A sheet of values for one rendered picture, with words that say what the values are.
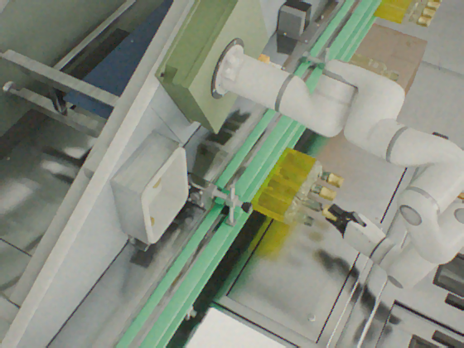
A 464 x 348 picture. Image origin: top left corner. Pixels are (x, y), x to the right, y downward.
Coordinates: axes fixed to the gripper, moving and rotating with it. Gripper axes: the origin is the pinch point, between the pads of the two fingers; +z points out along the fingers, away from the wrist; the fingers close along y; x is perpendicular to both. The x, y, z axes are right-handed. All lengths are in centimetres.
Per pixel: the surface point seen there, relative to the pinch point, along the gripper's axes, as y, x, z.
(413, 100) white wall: -311, -380, 125
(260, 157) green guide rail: 13.8, 8.5, 22.1
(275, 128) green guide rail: 13.8, -2.4, 26.4
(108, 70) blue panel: 14, 17, 80
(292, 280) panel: -12.6, 18.3, -1.8
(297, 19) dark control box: 22, -36, 48
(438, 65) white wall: -310, -450, 138
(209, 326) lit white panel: -12.3, 45.1, 4.9
